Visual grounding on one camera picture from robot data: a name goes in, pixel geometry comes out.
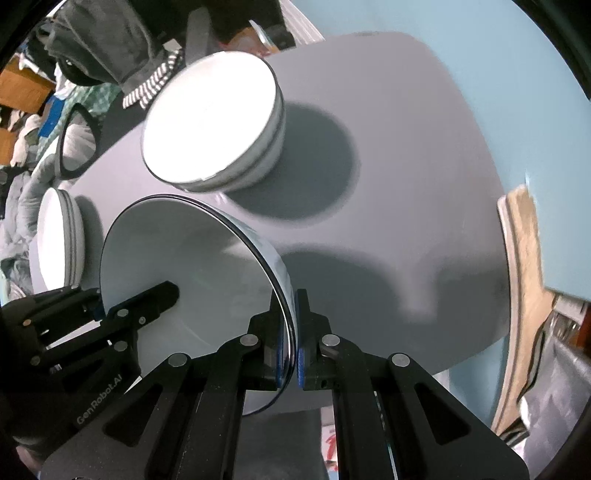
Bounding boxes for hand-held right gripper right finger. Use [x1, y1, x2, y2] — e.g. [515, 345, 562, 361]
[295, 288, 530, 480]

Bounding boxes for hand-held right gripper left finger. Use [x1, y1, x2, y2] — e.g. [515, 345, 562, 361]
[41, 308, 296, 480]

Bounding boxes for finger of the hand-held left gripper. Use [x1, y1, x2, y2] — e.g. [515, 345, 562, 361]
[18, 285, 103, 352]
[99, 281, 181, 384]

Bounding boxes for white ribbed bowl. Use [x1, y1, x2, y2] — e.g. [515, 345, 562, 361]
[99, 195, 300, 416]
[178, 85, 286, 189]
[185, 104, 288, 193]
[141, 52, 283, 186]

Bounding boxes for large white plate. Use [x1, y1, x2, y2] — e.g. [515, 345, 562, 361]
[37, 188, 75, 294]

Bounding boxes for stack of white plates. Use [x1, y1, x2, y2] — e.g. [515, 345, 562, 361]
[61, 189, 82, 291]

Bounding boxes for blue box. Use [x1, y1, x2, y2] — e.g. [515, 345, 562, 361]
[41, 98, 64, 136]

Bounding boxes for green checkered tablecloth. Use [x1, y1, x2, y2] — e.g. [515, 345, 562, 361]
[69, 84, 117, 117]

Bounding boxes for orange storage box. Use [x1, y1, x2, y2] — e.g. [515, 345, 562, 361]
[0, 55, 57, 118]

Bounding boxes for wooden board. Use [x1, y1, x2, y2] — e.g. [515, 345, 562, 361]
[491, 185, 558, 438]

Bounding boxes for dark grey plastic bag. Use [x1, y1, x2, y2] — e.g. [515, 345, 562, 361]
[521, 295, 591, 441]

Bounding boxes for dark grey hoodie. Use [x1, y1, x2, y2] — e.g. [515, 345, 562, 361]
[46, 0, 186, 110]

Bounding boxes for orange cardboard box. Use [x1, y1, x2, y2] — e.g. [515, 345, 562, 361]
[230, 25, 280, 59]

